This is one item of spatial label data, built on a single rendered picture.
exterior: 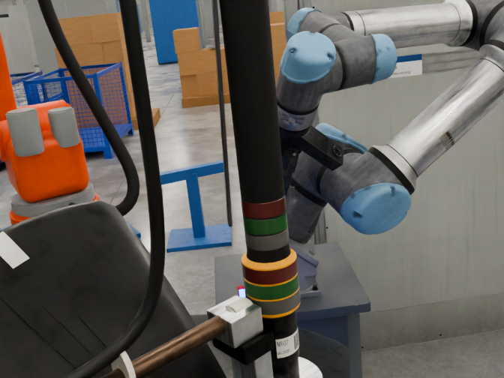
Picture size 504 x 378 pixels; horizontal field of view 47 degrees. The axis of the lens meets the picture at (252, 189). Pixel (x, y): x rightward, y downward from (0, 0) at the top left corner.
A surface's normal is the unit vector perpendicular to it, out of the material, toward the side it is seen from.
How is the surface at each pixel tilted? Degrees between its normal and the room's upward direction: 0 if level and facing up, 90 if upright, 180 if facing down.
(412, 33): 103
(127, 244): 35
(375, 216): 112
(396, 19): 63
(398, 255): 90
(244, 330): 90
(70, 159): 90
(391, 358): 0
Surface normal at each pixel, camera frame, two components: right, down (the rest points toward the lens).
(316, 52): 0.14, -0.59
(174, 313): 0.39, -0.66
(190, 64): 0.04, 0.31
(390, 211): 0.33, 0.61
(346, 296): -0.10, -0.95
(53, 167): 0.50, 0.22
